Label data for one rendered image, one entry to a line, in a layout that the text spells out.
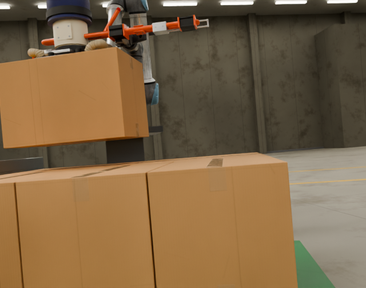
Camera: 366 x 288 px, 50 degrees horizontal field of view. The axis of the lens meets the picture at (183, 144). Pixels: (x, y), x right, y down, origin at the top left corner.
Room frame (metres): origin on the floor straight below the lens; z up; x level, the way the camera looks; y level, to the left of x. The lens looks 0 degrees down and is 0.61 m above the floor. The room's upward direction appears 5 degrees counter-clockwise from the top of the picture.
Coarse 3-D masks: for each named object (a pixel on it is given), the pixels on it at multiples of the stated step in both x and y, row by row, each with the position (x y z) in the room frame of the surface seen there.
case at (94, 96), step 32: (0, 64) 1.83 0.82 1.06; (32, 64) 1.80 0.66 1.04; (64, 64) 1.77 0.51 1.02; (96, 64) 1.74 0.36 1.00; (128, 64) 1.86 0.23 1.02; (0, 96) 1.83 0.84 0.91; (32, 96) 1.80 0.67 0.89; (64, 96) 1.77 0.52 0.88; (96, 96) 1.74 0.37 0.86; (128, 96) 1.82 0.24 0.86; (32, 128) 1.80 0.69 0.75; (64, 128) 1.77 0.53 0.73; (96, 128) 1.75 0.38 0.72; (128, 128) 1.78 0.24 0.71
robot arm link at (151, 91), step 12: (132, 0) 2.50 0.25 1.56; (144, 0) 2.50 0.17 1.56; (132, 12) 2.52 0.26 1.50; (144, 12) 2.54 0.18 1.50; (132, 24) 2.56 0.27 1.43; (144, 24) 2.56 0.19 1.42; (144, 48) 2.59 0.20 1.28; (144, 60) 2.61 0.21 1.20; (144, 72) 2.63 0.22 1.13; (144, 84) 2.64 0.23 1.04; (156, 84) 2.69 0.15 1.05; (156, 96) 2.67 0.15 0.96
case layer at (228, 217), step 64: (0, 192) 1.17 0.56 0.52; (64, 192) 1.15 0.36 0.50; (128, 192) 1.13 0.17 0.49; (192, 192) 1.11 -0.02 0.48; (256, 192) 1.09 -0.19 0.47; (0, 256) 1.17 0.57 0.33; (64, 256) 1.15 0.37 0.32; (128, 256) 1.13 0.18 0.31; (192, 256) 1.11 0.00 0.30; (256, 256) 1.09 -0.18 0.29
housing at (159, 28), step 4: (152, 24) 1.89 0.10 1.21; (156, 24) 1.89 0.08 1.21; (160, 24) 1.89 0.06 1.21; (164, 24) 1.89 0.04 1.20; (156, 28) 1.89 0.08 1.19; (160, 28) 1.89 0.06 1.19; (164, 28) 1.89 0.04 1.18; (156, 32) 1.90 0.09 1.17; (160, 32) 1.91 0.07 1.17; (164, 32) 1.91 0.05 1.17; (168, 32) 1.93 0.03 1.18
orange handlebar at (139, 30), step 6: (168, 24) 1.88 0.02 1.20; (174, 24) 1.88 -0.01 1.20; (198, 24) 1.90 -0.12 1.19; (126, 30) 1.92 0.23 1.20; (132, 30) 1.91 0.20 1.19; (138, 30) 1.91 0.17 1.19; (144, 30) 1.94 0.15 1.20; (150, 30) 1.94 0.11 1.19; (84, 36) 1.95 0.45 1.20; (90, 36) 1.94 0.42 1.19; (96, 36) 1.94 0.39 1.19; (102, 36) 1.97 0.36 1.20; (42, 42) 1.99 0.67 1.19; (48, 42) 1.98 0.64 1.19
